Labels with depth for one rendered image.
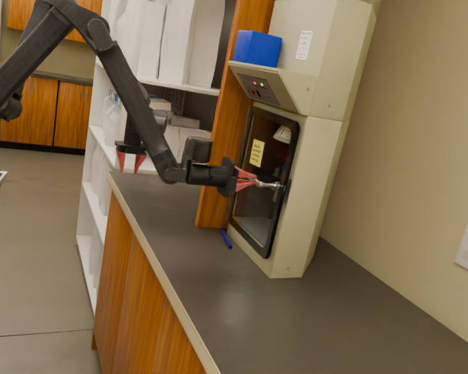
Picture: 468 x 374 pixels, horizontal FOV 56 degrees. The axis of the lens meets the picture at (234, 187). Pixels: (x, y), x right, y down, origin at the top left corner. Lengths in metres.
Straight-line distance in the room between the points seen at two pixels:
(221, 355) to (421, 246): 0.75
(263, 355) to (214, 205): 0.70
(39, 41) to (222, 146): 0.66
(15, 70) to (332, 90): 0.76
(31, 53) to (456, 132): 1.12
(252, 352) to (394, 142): 0.87
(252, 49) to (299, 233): 0.54
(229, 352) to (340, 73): 0.73
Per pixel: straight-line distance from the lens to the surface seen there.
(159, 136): 1.13
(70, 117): 6.08
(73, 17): 1.11
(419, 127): 1.48
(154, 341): 1.40
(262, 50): 1.31
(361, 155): 1.64
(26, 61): 1.13
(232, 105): 1.47
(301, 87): 1.14
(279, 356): 0.98
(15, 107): 1.59
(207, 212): 1.54
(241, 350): 0.97
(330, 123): 1.21
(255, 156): 1.35
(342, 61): 1.20
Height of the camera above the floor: 1.49
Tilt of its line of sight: 15 degrees down
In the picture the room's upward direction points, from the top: 12 degrees clockwise
